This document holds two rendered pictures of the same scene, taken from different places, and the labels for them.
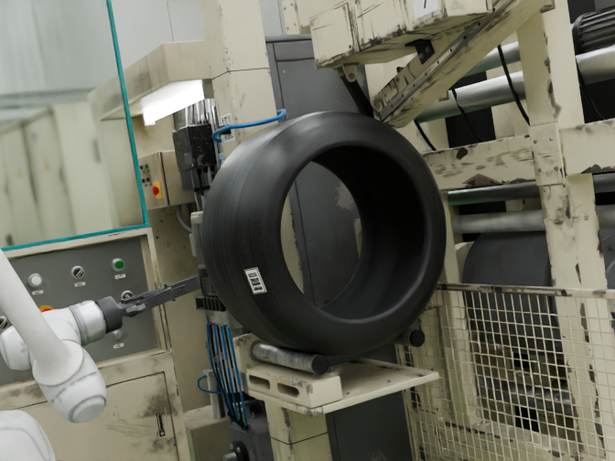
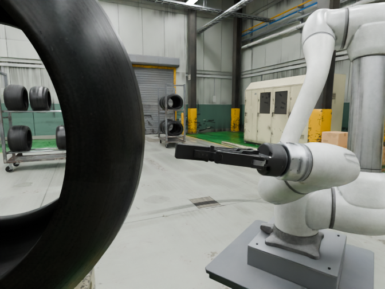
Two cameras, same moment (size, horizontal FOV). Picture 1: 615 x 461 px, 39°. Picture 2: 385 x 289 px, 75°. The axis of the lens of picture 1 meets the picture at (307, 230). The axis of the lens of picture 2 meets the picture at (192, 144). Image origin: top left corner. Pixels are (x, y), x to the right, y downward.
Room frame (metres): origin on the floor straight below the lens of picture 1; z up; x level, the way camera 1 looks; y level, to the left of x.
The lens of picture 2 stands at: (2.46, 0.42, 1.22)
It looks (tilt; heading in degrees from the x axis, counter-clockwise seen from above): 8 degrees down; 194
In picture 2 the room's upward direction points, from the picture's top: straight up
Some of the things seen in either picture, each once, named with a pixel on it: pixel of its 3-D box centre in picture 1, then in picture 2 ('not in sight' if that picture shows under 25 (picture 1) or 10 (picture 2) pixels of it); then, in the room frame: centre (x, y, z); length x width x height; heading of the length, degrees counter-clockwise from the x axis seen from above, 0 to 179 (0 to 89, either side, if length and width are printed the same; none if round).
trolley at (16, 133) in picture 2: not in sight; (42, 120); (-1.81, -3.79, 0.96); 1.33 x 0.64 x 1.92; 125
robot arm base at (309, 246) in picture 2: not in sight; (289, 231); (1.50, 0.57, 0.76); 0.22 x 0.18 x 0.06; 71
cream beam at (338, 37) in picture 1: (407, 16); not in sight; (2.25, -0.34, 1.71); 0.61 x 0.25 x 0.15; 28
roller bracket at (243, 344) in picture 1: (302, 338); not in sight; (2.38, 0.06, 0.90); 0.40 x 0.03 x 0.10; 118
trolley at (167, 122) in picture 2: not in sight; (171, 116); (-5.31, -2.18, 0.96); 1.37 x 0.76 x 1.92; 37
